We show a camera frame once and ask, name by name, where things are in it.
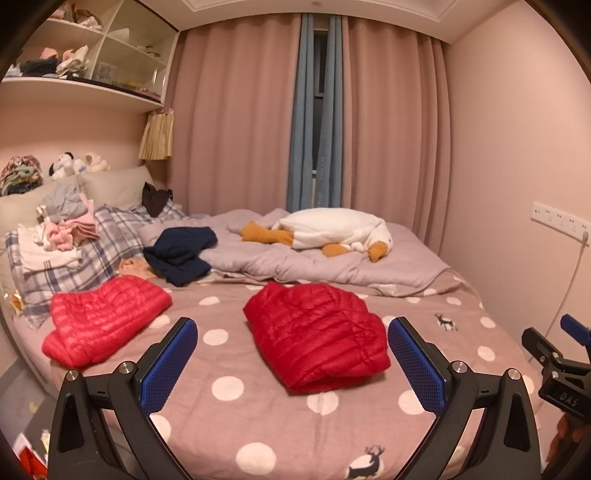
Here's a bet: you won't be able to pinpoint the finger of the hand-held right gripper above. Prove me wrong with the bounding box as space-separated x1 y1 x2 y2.
522 327 572 371
561 314 591 343

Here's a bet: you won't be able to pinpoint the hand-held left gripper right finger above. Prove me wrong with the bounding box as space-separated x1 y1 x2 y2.
388 316 542 480

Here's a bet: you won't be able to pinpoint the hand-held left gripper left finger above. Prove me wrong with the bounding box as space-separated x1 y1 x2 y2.
47 316 199 480

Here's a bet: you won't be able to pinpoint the white folded clothes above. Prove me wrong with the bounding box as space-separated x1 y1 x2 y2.
17 224 83 273

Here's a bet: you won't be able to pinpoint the pile of pink white clothes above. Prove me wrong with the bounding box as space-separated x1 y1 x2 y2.
0 182 84 259

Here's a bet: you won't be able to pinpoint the clothes pile on shelf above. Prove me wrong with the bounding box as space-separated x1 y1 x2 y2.
7 44 90 79

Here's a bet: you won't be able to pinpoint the person's right hand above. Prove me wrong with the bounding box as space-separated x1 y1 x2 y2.
547 408 591 464

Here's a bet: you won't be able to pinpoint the folded light red puffer jacket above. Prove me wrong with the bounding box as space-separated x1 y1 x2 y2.
41 276 173 368

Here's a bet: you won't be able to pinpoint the peach cloth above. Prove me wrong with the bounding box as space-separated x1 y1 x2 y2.
117 257 155 280

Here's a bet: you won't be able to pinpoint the navy blue garment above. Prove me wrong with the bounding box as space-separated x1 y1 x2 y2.
143 226 219 287

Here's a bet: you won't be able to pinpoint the plaid blanket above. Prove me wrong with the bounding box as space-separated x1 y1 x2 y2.
4 200 188 330

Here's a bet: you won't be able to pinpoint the lilac duvet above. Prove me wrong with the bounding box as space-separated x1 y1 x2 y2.
139 209 451 296

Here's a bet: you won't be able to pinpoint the white goose plush toy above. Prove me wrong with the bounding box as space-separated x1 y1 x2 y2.
240 208 393 264

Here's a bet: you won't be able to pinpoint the red box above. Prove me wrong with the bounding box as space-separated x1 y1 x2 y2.
14 434 49 478

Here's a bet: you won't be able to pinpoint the black cloth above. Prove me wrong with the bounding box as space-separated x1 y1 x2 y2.
141 182 174 217

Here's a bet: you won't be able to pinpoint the beige pillow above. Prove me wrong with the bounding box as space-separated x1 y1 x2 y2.
78 166 155 210

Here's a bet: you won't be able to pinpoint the grey blue crumpled garment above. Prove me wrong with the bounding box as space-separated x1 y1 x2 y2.
37 183 90 222

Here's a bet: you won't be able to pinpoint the white plush bear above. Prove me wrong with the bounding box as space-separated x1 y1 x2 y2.
76 152 112 175

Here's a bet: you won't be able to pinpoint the black and white plush dog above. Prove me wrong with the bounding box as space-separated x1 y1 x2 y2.
48 151 79 181

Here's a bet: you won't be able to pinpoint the pleated lamp shade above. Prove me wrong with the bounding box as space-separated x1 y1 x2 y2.
139 110 175 161

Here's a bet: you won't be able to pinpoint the pink curtain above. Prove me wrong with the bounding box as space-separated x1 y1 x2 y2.
342 21 451 252
168 18 301 217

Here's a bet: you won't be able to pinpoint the floral cloth bundle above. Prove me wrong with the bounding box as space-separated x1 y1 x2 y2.
0 154 44 197

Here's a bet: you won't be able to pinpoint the blue curtain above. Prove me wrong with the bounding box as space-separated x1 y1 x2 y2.
287 14 321 213
318 16 345 208

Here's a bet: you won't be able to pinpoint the white power cable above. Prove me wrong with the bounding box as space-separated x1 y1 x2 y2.
542 233 589 337

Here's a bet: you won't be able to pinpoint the white wall socket strip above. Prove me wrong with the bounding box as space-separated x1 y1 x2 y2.
531 200 591 236

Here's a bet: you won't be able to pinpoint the white wall shelf unit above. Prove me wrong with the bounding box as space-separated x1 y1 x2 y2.
0 0 181 116

